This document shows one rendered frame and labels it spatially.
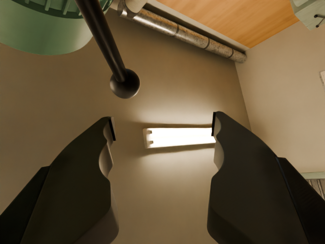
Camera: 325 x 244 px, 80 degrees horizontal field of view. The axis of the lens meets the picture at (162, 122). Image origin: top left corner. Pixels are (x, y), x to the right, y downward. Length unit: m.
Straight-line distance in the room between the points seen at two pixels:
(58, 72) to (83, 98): 0.25
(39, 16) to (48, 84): 1.39
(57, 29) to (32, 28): 0.02
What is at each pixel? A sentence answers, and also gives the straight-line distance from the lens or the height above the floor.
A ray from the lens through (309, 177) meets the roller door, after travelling 3.07.
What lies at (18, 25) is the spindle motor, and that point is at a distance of 0.28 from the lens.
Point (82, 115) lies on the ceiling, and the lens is 1.61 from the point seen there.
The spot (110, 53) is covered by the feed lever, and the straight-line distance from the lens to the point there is 0.18.
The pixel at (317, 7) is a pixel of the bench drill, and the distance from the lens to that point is 2.38.
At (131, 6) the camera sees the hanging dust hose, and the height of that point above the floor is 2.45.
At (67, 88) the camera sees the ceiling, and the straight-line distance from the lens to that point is 1.65.
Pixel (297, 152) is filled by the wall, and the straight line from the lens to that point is 3.13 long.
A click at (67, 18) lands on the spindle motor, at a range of 0.26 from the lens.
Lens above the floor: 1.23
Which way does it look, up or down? 49 degrees up
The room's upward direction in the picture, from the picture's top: 113 degrees counter-clockwise
